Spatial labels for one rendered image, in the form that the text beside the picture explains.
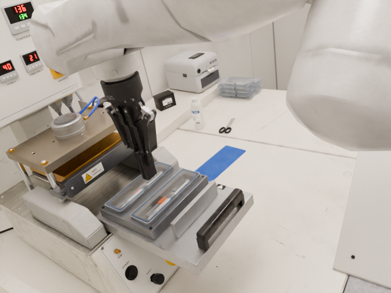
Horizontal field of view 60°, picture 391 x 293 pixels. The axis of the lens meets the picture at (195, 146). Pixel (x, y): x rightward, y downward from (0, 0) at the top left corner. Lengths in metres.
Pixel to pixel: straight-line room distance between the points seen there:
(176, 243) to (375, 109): 0.54
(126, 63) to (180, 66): 1.19
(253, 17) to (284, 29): 2.95
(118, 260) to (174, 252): 0.20
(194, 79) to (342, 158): 0.85
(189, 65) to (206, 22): 1.48
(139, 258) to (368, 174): 0.58
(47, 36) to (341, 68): 0.38
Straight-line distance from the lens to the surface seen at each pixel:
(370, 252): 0.91
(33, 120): 1.06
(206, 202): 0.75
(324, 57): 0.23
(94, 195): 0.98
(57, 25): 0.46
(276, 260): 0.93
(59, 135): 0.91
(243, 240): 0.98
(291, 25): 3.19
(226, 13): 0.27
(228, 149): 1.36
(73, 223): 0.81
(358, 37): 0.23
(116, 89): 0.65
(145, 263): 0.89
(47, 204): 0.90
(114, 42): 0.37
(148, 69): 1.89
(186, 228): 0.72
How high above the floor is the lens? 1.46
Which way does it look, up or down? 30 degrees down
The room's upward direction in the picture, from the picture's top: 12 degrees counter-clockwise
